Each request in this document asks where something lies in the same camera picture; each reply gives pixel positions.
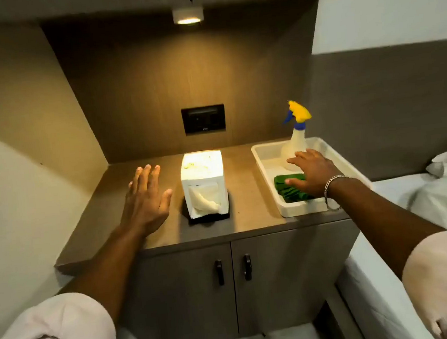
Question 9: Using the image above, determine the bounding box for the silver chain bracelet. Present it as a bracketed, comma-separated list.
[321, 174, 353, 213]

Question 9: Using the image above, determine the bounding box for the green cleaning cloth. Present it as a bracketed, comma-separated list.
[273, 171, 316, 205]

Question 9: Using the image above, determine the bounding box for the black wall socket panel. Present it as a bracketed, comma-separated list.
[180, 103, 228, 137]

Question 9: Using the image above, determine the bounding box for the person's left forearm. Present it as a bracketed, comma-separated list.
[51, 221, 157, 330]

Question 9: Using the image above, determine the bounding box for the person's right forearm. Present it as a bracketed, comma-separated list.
[323, 168, 447, 286]

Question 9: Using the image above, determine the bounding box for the white bed mattress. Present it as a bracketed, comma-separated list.
[326, 171, 447, 339]

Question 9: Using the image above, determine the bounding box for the black tissue box base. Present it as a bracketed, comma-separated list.
[180, 189, 237, 226]

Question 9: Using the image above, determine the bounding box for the wooden bedside cabinet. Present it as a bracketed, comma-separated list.
[45, 131, 387, 339]

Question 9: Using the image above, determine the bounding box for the person's right hand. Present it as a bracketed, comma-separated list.
[282, 146, 347, 201]

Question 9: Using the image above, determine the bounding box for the grey bed headboard panel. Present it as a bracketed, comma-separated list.
[302, 39, 447, 187]

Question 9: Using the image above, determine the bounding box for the black cabinet door handle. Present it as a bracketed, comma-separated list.
[242, 253, 254, 282]
[214, 259, 225, 287]

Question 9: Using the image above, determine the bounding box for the white plastic tray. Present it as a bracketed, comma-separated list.
[250, 131, 375, 221]

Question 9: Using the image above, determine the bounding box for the person's left hand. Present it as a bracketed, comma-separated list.
[115, 162, 177, 240]

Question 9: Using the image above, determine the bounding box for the spray bottle with yellow trigger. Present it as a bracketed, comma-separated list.
[276, 98, 318, 174]

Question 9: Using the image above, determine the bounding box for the cabinet door with black handle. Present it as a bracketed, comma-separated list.
[229, 219, 370, 338]
[115, 242, 241, 339]

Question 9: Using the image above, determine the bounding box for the white tissue box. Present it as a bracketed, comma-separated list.
[178, 148, 231, 221]

